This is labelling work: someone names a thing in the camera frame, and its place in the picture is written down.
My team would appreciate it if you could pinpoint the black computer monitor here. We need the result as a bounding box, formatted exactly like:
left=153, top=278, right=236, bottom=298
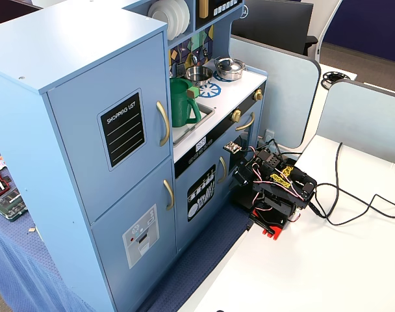
left=231, top=0, right=319, bottom=57

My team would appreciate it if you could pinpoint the steel pot with lid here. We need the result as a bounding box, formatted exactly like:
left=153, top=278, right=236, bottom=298
left=214, top=57, right=248, bottom=81

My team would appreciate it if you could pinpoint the blue door with shopping list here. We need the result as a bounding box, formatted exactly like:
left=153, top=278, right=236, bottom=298
left=46, top=31, right=173, bottom=226

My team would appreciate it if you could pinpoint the small light blue desk divider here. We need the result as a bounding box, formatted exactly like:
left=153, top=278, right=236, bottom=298
left=307, top=79, right=395, bottom=167

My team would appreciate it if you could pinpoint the gold dishwasher door handle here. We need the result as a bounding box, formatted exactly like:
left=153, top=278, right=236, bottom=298
left=216, top=157, right=227, bottom=185

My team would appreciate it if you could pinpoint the black dishwasher rack sticker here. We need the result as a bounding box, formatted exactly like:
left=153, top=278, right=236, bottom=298
left=186, top=164, right=217, bottom=223

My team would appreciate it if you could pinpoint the blue dishwasher door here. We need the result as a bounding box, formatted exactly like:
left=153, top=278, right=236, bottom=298
left=174, top=148, right=231, bottom=252

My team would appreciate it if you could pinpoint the long gold curved door handle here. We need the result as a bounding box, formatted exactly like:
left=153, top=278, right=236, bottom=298
left=155, top=100, right=171, bottom=148

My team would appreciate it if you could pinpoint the green plastic pitcher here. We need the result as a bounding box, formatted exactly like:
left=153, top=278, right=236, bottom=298
left=170, top=77, right=203, bottom=128

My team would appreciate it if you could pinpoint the blue toy kitchen body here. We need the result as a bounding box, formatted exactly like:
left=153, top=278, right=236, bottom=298
left=0, top=0, right=270, bottom=312

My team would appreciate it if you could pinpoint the black shopping list sticker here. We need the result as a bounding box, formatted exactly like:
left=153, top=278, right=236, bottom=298
left=96, top=87, right=148, bottom=172

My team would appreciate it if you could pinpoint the black power cable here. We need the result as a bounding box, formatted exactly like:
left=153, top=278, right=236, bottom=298
left=312, top=183, right=395, bottom=209
left=309, top=142, right=395, bottom=227

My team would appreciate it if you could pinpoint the green circuit board clear case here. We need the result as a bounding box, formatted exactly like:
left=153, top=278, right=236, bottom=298
left=0, top=190, right=29, bottom=223

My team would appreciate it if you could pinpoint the large light blue desk divider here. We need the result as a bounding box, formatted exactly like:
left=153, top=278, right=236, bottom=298
left=229, top=34, right=322, bottom=151

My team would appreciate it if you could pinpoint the black cable spool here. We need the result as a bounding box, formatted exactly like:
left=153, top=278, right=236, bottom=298
left=320, top=71, right=348, bottom=88

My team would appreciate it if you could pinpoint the dark brown desk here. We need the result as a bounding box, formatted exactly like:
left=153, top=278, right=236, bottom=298
left=0, top=0, right=44, bottom=25

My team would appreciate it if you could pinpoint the grey toy sink basin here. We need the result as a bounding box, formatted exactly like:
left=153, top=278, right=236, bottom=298
left=172, top=103, right=216, bottom=146

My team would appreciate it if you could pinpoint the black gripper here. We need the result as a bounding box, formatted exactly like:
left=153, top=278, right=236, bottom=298
left=230, top=161, right=262, bottom=211

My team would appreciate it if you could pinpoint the white toy plate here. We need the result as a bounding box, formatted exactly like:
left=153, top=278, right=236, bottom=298
left=147, top=1, right=172, bottom=40
left=163, top=0, right=185, bottom=38
left=177, top=0, right=191, bottom=33

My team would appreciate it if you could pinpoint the blue woven cloth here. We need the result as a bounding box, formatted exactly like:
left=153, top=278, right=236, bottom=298
left=0, top=129, right=257, bottom=312

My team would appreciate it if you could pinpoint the short gold curved door handle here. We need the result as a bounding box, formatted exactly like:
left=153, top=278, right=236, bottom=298
left=162, top=179, right=175, bottom=211

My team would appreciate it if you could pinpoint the hanging steel utensil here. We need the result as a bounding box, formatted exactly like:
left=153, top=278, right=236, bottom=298
left=201, top=29, right=209, bottom=61

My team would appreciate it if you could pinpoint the blue door with ice dispenser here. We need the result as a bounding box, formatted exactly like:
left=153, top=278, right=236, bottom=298
left=90, top=157, right=178, bottom=307

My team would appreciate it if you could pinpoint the black toy microwave door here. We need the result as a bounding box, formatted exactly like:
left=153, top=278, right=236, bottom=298
left=196, top=0, right=246, bottom=30

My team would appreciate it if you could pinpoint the gold oven door handle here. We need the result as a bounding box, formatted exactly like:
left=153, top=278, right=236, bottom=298
left=235, top=112, right=256, bottom=131

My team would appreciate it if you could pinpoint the hanging steel ladle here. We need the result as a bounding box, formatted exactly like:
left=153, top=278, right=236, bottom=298
left=188, top=31, right=199, bottom=66

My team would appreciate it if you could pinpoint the grey ice dispenser sticker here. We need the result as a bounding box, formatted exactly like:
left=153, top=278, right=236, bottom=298
left=121, top=203, right=160, bottom=270

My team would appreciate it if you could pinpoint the open steel pot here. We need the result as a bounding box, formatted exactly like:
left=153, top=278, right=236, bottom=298
left=184, top=66, right=214, bottom=87

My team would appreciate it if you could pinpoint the blue oven door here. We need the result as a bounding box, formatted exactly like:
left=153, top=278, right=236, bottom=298
left=228, top=102, right=262, bottom=178

